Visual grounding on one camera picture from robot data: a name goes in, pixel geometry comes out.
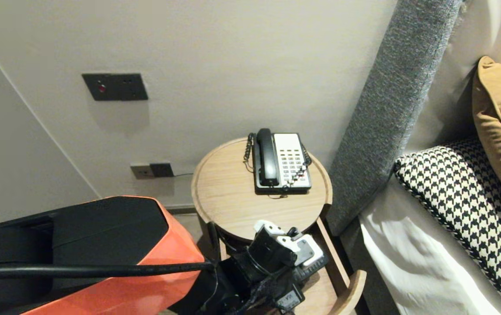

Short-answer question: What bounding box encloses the braided black cable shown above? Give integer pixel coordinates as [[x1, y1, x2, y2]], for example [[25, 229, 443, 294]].
[[233, 271, 286, 313]]

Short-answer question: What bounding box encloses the black and white desk telephone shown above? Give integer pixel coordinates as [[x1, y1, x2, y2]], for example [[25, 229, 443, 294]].
[[252, 133, 312, 195]]

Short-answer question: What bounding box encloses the dark wall switch panel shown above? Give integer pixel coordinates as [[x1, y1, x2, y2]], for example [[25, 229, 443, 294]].
[[82, 73, 149, 102]]

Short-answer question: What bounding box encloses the black coiled telephone cord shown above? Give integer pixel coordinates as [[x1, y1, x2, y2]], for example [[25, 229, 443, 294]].
[[244, 133, 313, 200]]

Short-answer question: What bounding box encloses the black telephone handset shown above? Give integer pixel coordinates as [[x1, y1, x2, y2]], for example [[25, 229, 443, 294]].
[[256, 128, 280, 187]]

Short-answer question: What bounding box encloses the grey upholstered bed headboard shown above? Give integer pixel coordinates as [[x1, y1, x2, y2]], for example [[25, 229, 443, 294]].
[[327, 0, 467, 315]]

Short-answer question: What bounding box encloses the black white houndstooth pillow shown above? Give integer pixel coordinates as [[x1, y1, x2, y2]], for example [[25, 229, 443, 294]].
[[394, 139, 501, 315]]

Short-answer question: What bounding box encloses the white bed sheet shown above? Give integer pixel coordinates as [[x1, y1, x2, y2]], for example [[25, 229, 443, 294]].
[[359, 177, 501, 315]]

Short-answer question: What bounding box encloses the black white wrist camera unit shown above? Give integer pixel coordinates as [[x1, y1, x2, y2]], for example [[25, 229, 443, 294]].
[[250, 220, 325, 280]]

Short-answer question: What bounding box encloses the wall skirting board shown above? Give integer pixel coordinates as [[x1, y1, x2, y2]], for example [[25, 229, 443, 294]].
[[165, 203, 198, 216]]

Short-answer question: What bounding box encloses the beige wall socket plate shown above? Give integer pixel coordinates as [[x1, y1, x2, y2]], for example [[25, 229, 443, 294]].
[[130, 163, 152, 180]]

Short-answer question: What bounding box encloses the white bed pillow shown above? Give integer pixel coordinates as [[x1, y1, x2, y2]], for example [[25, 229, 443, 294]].
[[406, 0, 501, 154]]

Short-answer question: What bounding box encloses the round wooden side table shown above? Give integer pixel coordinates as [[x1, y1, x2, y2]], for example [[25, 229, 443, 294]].
[[191, 137, 334, 245]]

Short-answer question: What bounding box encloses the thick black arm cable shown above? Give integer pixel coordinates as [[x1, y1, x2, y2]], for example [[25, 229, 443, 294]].
[[0, 261, 214, 281]]

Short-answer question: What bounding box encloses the curved wooden table drawer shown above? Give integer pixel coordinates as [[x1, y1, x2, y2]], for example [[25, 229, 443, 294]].
[[307, 217, 367, 315]]

